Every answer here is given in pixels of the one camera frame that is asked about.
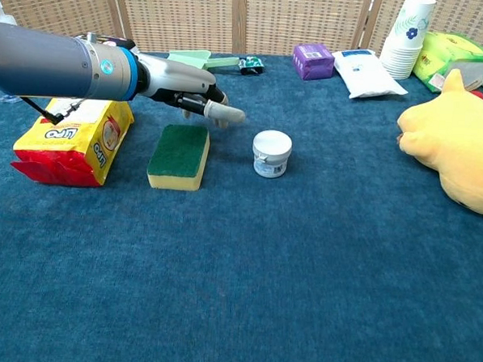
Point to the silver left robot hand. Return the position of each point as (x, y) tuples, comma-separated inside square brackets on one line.
[(178, 80)]

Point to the green and yellow sponge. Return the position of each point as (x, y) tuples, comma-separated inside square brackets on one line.
[(178, 149)]

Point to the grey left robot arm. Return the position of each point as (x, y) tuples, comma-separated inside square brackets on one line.
[(49, 61)]

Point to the mint green dustpan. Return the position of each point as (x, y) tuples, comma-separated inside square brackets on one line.
[(223, 61)]

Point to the woven wooden folding screen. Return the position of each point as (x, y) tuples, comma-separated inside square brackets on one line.
[(181, 15)]

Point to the small green black clip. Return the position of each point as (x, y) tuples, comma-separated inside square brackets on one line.
[(251, 65)]

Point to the small white jar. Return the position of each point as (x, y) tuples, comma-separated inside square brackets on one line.
[(272, 150)]

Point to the yellow red snack bag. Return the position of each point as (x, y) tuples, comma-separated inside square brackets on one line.
[(65, 151)]

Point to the purple box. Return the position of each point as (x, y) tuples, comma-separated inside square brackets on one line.
[(312, 61)]

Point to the white squeeze bottle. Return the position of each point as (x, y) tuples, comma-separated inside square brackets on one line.
[(5, 18)]

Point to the white wet wipes pack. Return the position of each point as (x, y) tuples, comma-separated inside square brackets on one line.
[(364, 74)]

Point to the blue table cloth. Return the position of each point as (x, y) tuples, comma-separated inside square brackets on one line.
[(237, 270)]

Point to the stack of paper cups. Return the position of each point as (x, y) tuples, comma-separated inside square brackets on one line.
[(407, 39)]

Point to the green tissue box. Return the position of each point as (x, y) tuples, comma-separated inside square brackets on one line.
[(446, 54)]

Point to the yellow plush toy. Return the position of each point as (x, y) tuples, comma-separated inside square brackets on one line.
[(458, 139)]

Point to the small red toy block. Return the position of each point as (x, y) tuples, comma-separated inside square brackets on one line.
[(479, 95)]

